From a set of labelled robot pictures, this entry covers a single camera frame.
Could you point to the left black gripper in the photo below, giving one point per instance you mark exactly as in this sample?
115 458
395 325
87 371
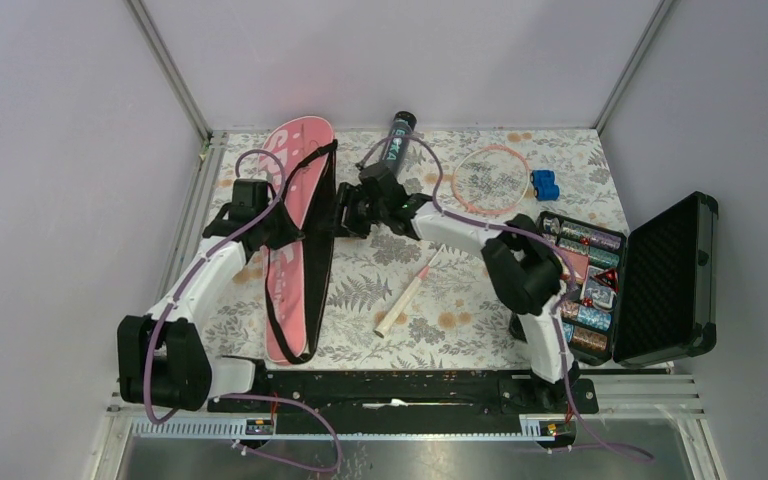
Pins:
290 232

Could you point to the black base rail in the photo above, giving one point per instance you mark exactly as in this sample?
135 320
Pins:
408 401

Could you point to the black shuttlecock tube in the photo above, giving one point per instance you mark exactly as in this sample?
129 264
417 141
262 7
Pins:
395 149

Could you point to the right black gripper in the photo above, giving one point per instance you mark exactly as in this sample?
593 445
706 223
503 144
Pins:
348 195

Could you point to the black poker chip case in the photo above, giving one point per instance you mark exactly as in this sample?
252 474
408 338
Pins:
644 298

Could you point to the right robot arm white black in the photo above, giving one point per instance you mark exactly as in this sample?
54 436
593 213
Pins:
525 270

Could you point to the right pink badminton racket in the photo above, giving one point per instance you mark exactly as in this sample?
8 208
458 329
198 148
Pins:
492 181

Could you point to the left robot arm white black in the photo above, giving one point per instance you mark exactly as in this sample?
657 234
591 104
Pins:
161 359

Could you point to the blue toy car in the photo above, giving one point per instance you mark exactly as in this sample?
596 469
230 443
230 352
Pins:
544 185

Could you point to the pink racket bag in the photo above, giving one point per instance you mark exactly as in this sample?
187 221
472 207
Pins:
297 275

